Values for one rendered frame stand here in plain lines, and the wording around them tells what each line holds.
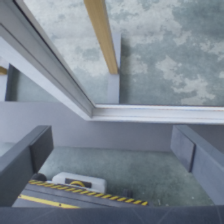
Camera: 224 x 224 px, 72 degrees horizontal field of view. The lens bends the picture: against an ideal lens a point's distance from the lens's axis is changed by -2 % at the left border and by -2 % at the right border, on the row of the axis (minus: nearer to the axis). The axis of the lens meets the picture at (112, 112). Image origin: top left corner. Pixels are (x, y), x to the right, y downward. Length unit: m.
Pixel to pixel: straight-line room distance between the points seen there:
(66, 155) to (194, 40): 1.00
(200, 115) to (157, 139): 0.24
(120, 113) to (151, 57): 0.39
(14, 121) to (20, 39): 0.77
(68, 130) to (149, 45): 0.68
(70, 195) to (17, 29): 0.53
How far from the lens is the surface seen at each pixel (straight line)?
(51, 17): 1.26
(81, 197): 0.64
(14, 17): 0.34
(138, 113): 0.79
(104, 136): 0.84
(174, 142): 0.16
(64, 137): 0.90
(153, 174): 0.92
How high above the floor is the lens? 0.88
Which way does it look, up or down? 81 degrees down
